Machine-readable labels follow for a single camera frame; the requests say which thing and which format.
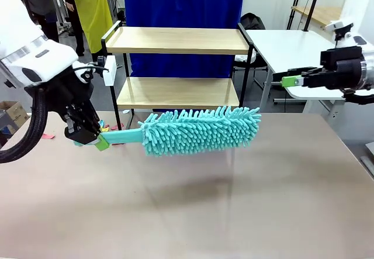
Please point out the person in yellow apron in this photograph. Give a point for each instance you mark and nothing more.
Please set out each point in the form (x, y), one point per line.
(93, 10)

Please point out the brown cardboard box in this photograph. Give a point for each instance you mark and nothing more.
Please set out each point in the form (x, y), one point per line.
(13, 111)

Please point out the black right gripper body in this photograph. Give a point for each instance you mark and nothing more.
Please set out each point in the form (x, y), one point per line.
(346, 73)

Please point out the red paper scrap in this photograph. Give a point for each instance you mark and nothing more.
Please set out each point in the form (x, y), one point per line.
(115, 127)

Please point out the teal microfibre duster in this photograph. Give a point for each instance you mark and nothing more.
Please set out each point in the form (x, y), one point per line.
(198, 130)

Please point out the wooden top table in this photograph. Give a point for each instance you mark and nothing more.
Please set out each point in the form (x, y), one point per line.
(320, 13)

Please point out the black backpack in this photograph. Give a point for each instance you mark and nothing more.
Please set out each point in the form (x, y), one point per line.
(252, 22)

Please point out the person in dark clothes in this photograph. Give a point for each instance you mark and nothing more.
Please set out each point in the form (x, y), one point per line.
(41, 1)

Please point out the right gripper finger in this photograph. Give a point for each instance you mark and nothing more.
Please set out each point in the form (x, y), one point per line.
(292, 81)
(304, 71)

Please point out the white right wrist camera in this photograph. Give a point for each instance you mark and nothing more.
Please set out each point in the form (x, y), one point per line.
(340, 26)

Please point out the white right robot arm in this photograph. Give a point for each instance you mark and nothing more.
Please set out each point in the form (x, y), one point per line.
(369, 75)

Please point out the black tripod pole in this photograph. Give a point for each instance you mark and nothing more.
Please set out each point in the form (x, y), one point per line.
(295, 4)
(312, 1)

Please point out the white work table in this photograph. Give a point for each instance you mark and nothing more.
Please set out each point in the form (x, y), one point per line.
(292, 45)

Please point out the yellow paper scrap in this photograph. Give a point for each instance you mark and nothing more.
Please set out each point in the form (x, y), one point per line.
(104, 129)

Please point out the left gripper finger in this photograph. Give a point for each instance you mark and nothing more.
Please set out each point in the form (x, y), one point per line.
(102, 145)
(83, 130)

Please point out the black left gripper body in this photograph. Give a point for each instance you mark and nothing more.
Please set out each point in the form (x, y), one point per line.
(67, 92)

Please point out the bystander hand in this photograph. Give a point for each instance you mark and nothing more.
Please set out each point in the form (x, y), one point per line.
(70, 6)

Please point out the black metal wood shelf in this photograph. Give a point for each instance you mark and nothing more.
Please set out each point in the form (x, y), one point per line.
(175, 41)

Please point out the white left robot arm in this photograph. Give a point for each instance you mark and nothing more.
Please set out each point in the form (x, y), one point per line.
(29, 42)

